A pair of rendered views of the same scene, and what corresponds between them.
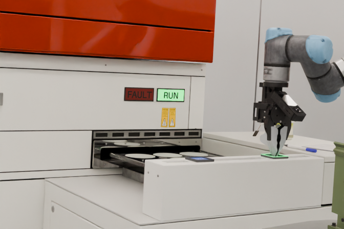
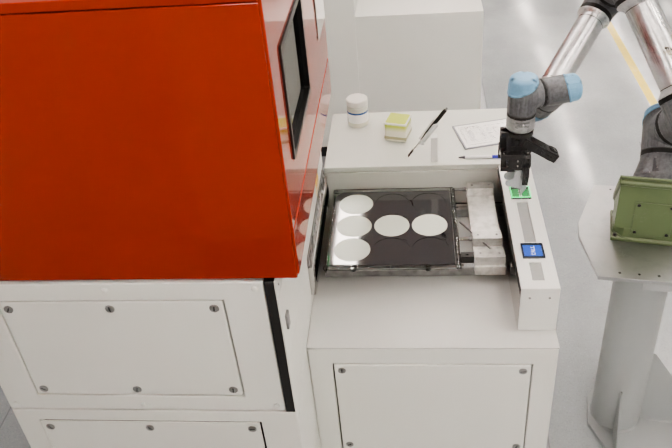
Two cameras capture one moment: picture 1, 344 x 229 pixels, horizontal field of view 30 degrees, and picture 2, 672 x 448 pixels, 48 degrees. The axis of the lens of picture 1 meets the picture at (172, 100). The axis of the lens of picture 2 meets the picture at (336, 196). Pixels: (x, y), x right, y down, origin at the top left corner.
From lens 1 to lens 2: 202 cm
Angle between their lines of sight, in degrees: 56
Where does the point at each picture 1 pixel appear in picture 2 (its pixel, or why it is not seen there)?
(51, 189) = (330, 354)
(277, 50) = (536, 103)
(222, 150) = (367, 180)
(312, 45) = (575, 90)
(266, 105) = (523, 155)
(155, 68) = not seen: hidden behind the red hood
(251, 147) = (418, 171)
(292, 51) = (553, 100)
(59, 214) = (361, 372)
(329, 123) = not seen: outside the picture
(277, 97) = (532, 145)
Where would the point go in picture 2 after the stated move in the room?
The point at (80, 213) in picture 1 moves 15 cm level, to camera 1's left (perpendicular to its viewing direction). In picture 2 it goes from (420, 362) to (387, 401)
